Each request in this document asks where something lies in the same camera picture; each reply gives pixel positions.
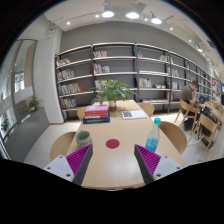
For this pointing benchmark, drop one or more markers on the wooden chair near left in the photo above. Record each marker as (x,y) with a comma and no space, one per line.
(61,145)

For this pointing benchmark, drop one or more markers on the seated man in brown shirt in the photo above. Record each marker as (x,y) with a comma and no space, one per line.
(188,95)

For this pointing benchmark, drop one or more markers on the green potted plant white pot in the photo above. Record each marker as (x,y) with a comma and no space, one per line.
(111,91)

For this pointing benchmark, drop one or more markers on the small plant by window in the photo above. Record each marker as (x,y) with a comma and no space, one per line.
(33,104)

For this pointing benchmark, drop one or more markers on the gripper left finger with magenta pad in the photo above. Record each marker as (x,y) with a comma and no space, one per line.
(72,167)

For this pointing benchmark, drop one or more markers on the grey-green ceramic mug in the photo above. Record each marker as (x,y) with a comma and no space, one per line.
(83,139)

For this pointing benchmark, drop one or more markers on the red round coaster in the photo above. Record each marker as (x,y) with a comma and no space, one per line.
(112,143)

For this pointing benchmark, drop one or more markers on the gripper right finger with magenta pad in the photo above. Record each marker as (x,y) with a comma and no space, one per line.
(152,166)

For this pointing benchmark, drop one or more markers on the long grey bookshelf with books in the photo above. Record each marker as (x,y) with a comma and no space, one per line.
(153,74)

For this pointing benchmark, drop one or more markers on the clear water bottle teal cap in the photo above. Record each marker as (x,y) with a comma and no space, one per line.
(154,136)

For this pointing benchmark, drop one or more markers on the wooden chair at right table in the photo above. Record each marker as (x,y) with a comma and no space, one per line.
(205,122)

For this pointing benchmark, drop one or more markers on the open magazine on table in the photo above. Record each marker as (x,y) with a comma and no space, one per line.
(137,114)

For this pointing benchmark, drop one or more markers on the wooden chair far left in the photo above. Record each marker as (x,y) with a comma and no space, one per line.
(81,113)

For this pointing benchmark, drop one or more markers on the wooden chair near right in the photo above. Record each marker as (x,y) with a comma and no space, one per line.
(175,135)

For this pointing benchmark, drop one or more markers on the wooden chair under seated man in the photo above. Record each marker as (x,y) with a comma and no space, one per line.
(187,111)

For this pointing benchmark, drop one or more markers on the wooden chair far right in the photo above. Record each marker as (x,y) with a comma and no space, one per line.
(148,108)

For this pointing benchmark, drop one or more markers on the stack of red blue books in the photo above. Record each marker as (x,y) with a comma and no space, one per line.
(96,114)

